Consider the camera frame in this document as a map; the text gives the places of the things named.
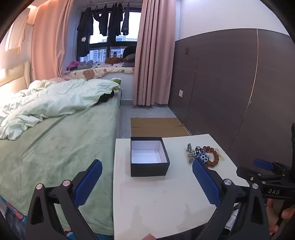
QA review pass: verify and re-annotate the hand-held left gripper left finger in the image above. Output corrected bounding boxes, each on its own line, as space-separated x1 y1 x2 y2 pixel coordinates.
25 159 103 240

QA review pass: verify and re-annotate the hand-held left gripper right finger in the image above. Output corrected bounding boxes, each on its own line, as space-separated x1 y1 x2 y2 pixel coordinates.
192 159 270 240

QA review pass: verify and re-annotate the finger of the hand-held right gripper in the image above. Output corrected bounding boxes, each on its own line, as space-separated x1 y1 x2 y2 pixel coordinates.
236 166 290 184
253 158 292 173

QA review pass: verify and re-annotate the brown wooden bead bracelet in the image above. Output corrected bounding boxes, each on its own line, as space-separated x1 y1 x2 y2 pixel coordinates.
202 145 220 168

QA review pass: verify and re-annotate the blue flower bead jewelry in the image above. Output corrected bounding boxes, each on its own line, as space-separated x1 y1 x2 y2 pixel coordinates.
196 146 209 162

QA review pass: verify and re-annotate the silver chain jewelry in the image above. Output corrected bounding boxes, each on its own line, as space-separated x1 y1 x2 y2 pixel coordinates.
186 143 197 163

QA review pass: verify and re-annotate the black jewelry box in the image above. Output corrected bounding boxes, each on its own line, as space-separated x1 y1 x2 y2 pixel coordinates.
130 137 170 177

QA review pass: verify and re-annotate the person's right hand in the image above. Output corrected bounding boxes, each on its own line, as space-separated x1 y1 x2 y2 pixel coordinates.
266 199 295 234

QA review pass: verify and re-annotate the green bed sheet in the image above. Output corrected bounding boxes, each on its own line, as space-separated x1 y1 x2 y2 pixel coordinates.
0 92 121 233

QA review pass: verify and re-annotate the flat cardboard sheet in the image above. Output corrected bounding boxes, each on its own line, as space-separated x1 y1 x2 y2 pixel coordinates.
130 117 191 139

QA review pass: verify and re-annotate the black cloth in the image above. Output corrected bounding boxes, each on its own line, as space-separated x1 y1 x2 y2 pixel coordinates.
98 91 115 104

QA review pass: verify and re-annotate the light green duvet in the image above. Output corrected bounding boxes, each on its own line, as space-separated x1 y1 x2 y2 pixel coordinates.
0 78 121 140

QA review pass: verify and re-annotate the patterned window seat cushion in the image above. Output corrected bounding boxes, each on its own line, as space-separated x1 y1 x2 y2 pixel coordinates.
61 62 135 81

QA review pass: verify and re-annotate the grey plush toy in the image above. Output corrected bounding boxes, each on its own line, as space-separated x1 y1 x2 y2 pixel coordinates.
77 60 94 70

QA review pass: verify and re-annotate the beige headboard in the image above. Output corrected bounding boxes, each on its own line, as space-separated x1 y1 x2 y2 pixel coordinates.
0 59 31 93

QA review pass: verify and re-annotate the window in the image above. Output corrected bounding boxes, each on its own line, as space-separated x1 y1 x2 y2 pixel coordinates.
79 9 141 64

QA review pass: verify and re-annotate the pink curtain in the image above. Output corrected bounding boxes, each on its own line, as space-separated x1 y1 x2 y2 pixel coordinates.
132 0 177 107
31 0 80 81

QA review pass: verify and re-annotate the dark pillow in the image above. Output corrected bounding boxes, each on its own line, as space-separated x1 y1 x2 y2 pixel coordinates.
121 46 137 61

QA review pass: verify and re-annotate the dark hanging garment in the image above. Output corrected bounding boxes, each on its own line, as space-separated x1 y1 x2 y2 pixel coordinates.
98 5 109 37
121 3 130 35
108 3 124 43

